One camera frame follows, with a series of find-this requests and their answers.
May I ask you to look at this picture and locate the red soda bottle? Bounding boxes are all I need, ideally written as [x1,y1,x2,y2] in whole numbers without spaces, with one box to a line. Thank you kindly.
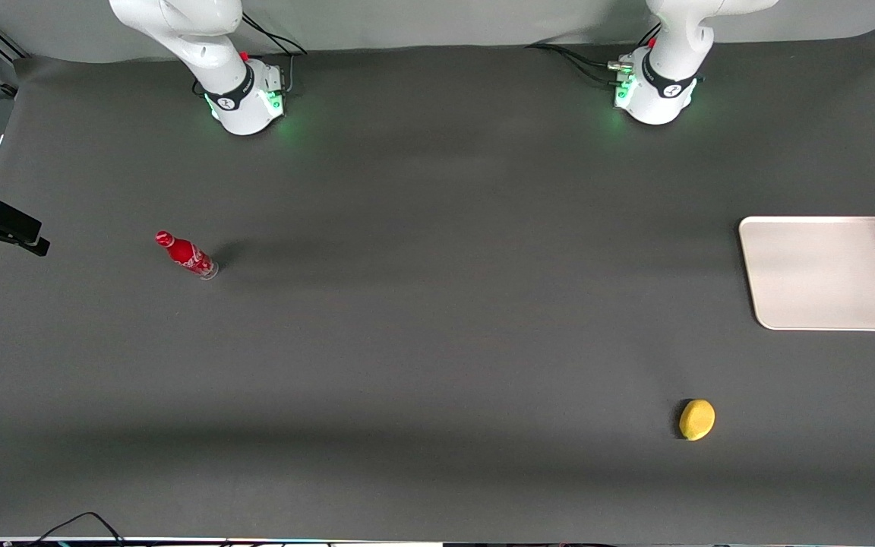
[154,230,220,280]

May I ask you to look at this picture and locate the dark grey table mat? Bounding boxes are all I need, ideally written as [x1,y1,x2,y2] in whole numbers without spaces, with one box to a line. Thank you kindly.
[0,27,875,546]

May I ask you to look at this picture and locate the yellow lemon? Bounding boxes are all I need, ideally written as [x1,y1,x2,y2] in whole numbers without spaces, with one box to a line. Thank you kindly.
[679,399,716,441]

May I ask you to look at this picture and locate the black clamp device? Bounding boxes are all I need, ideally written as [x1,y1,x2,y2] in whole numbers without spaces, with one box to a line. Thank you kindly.
[0,186,52,259]

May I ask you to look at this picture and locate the black cable at table edge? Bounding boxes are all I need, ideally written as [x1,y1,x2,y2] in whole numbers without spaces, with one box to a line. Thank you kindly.
[26,511,128,547]

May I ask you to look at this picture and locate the cream plastic tray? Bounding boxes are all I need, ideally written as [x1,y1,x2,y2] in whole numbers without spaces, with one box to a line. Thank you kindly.
[738,217,875,332]

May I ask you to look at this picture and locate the black cables at arm base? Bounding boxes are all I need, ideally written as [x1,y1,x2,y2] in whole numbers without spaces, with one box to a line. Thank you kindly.
[525,29,662,86]
[240,11,309,96]

